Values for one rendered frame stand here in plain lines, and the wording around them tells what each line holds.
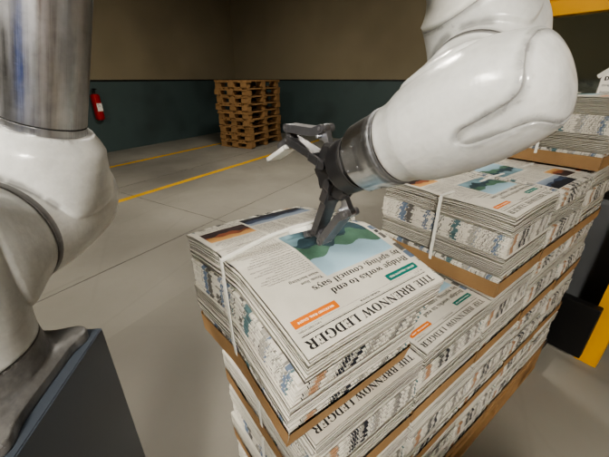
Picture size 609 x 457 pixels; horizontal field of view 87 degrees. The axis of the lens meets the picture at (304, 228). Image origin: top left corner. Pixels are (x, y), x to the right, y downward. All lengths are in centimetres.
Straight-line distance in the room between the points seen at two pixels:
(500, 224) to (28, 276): 87
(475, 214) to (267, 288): 60
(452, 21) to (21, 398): 62
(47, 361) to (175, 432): 119
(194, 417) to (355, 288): 131
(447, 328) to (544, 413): 118
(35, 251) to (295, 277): 32
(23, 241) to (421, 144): 44
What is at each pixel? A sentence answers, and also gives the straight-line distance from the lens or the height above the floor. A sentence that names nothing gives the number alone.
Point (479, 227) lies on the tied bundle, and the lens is 91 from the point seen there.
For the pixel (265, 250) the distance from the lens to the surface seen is 54.
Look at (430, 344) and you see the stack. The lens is 78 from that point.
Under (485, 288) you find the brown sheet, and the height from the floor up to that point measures 85.
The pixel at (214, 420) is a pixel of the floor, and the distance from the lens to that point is 167.
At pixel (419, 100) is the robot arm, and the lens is 32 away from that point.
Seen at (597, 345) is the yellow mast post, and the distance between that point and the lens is 225.
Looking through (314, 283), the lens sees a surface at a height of 107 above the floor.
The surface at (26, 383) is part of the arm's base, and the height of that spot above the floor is 103.
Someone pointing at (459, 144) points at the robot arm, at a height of 129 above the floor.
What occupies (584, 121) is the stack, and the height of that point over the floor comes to 122.
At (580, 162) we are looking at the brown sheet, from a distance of 142.
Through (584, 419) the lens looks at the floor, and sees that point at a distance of 203.
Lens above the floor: 134
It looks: 25 degrees down
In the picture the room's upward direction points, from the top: straight up
